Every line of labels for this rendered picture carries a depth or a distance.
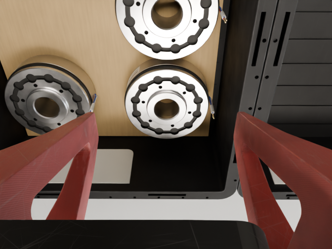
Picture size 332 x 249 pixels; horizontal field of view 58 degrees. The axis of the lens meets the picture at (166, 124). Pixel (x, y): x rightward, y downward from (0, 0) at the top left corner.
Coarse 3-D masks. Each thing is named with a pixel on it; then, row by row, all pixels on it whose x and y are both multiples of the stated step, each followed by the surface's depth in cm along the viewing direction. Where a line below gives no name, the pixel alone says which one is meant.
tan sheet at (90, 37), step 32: (0, 0) 32; (32, 0) 32; (64, 0) 32; (96, 0) 32; (160, 0) 32; (0, 32) 34; (32, 32) 34; (64, 32) 34; (96, 32) 34; (96, 64) 36; (128, 64) 36; (128, 128) 42
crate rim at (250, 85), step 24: (264, 0) 22; (264, 24) 23; (264, 48) 24; (240, 96) 27; (48, 192) 36; (96, 192) 35; (120, 192) 35; (144, 192) 35; (168, 192) 35; (192, 192) 35; (216, 192) 35
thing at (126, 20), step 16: (128, 0) 29; (192, 0) 29; (208, 0) 29; (128, 16) 30; (192, 16) 30; (208, 16) 30; (128, 32) 31; (144, 32) 31; (192, 32) 31; (208, 32) 31; (144, 48) 32; (160, 48) 32; (176, 48) 32; (192, 48) 32
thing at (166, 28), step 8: (144, 0) 29; (152, 0) 28; (176, 0) 28; (184, 0) 28; (144, 8) 29; (152, 8) 29; (184, 8) 29; (144, 16) 29; (152, 16) 29; (184, 16) 29; (152, 24) 30; (176, 24) 30; (184, 24) 30; (152, 32) 30; (160, 32) 30; (168, 32) 30; (176, 32) 30
